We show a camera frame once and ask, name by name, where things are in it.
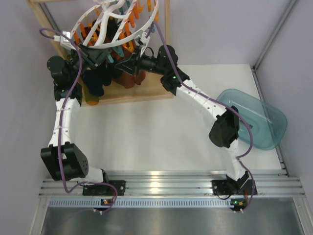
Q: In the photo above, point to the aluminium mounting rail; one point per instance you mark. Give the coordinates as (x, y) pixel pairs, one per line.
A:
(169, 190)

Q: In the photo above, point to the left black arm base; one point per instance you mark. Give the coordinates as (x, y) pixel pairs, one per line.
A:
(117, 188)

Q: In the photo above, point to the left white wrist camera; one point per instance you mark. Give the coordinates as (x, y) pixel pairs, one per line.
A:
(64, 42)

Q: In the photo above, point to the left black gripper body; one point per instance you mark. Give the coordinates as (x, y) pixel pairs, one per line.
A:
(88, 59)

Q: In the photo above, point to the teal plastic basin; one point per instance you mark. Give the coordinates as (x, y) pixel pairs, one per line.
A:
(267, 123)

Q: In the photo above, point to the wooden hanger rack frame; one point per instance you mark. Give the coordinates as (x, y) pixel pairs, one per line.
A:
(150, 88)

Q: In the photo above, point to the white oval clip hanger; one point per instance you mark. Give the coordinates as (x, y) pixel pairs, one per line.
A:
(113, 23)

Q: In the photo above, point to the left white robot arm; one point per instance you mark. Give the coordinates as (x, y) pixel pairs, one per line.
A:
(62, 157)

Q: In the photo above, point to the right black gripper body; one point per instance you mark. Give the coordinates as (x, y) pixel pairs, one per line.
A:
(139, 63)

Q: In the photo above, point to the navy patterned hanging sock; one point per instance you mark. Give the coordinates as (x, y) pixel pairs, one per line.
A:
(96, 79)

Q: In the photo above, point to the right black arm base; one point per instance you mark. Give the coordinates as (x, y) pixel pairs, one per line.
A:
(239, 194)

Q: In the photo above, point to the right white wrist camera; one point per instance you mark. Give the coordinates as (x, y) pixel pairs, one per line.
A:
(143, 41)

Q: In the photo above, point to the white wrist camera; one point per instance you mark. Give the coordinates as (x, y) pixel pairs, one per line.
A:
(143, 41)
(64, 42)

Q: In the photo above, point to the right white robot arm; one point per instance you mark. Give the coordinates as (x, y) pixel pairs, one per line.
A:
(223, 122)

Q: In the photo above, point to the brown hanging socks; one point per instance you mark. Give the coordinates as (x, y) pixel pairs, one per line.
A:
(120, 77)

